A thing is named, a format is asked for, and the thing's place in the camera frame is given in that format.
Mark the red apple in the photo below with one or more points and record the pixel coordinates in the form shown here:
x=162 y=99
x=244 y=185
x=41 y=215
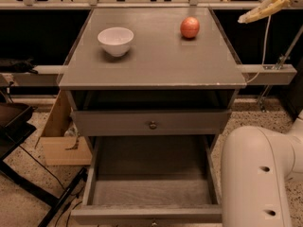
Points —
x=190 y=27

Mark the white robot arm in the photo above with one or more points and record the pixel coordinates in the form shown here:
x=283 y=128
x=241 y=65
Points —
x=256 y=163

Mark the grey wooden drawer cabinet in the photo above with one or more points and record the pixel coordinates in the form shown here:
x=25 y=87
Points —
x=163 y=70

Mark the grey top drawer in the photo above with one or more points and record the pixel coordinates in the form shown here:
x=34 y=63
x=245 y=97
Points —
x=169 y=122

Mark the brass top drawer knob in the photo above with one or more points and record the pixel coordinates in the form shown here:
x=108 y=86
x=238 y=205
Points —
x=152 y=125

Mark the open grey middle drawer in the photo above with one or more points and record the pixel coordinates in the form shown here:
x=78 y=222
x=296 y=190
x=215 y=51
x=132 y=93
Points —
x=150 y=180

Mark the white ceramic bowl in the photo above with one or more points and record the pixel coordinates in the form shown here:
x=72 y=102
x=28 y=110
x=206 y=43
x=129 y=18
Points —
x=116 y=41

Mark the cardboard box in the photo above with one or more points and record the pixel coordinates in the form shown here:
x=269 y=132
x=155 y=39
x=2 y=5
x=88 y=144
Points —
x=61 y=143

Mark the grey metal rail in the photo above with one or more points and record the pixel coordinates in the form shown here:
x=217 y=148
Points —
x=49 y=76

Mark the black stand frame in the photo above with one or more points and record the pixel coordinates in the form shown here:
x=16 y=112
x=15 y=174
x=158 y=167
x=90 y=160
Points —
x=18 y=208

